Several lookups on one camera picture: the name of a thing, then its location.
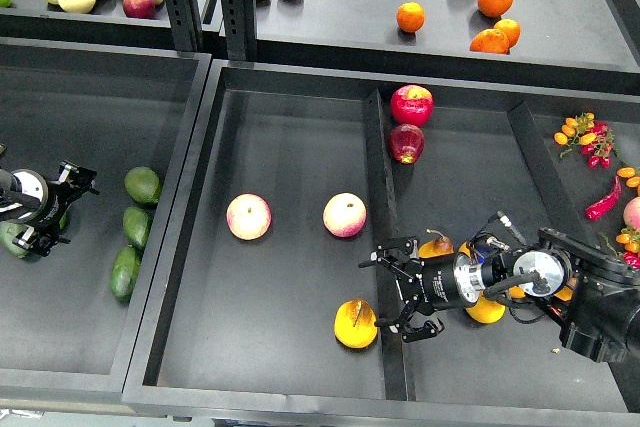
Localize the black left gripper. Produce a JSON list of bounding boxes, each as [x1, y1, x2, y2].
[[12, 161, 100, 257]]

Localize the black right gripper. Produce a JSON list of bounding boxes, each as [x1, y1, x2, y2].
[[358, 236, 483, 343]]

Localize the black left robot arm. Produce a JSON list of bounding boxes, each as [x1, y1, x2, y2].
[[1, 161, 99, 258]]

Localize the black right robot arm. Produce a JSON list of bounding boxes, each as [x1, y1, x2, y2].
[[364, 212, 639, 363]]

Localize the central yellow pear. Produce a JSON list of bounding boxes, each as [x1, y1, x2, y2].
[[508, 286, 526, 300]]

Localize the black left tray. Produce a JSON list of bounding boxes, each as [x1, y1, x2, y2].
[[1, 38, 211, 410]]

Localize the black tray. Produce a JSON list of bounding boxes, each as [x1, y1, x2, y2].
[[1, 38, 211, 410], [123, 61, 639, 426]]

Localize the black middle tray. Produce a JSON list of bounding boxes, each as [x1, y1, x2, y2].
[[123, 61, 639, 426]]

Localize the left pink peach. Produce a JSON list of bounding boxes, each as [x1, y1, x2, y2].
[[226, 193, 272, 241]]

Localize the bright red apple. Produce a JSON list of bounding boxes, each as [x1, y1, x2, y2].
[[390, 84, 434, 127]]

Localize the red chili pepper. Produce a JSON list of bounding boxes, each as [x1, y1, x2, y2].
[[584, 176, 622, 221]]

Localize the dark red apple on shelf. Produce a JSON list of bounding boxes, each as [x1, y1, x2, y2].
[[122, 0, 156, 20]]

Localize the lower cherry tomato bunch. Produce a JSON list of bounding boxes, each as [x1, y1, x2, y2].
[[600, 227, 640, 269]]

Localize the cherry tomato bunch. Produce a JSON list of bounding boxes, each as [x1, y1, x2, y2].
[[600, 227, 640, 269], [553, 112, 615, 168]]

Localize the pink peach at right edge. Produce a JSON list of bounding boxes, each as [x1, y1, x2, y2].
[[623, 197, 640, 230]]

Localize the upper cherry tomato bunch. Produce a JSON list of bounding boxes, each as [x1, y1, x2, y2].
[[553, 112, 615, 168]]

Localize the orange cherry tomatoes pair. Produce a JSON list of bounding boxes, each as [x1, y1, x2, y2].
[[617, 167, 640, 188]]

